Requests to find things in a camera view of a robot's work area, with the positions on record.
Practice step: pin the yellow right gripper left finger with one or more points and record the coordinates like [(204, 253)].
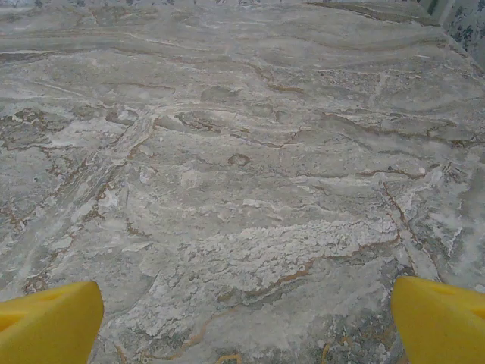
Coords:
[(49, 330)]

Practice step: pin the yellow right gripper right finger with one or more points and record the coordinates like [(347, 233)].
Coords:
[(439, 326)]

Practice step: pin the aluminium frame post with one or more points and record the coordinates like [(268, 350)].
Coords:
[(439, 11)]

